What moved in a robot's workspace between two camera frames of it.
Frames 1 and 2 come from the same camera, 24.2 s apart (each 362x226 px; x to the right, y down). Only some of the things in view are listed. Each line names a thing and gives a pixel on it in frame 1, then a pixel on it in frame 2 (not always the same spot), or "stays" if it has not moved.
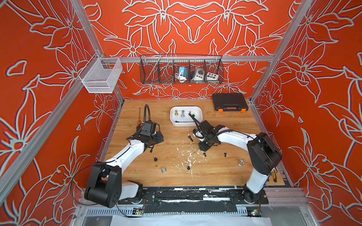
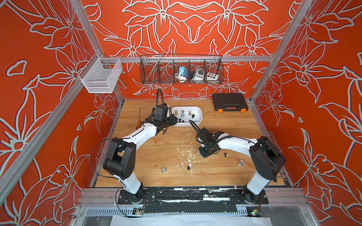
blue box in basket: [185, 72] stays
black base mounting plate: [193, 200] stays
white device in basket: [199, 74] stays
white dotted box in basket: [211, 76] stays
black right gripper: [201, 147] → [203, 155]
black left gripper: [160, 137] → [173, 121]
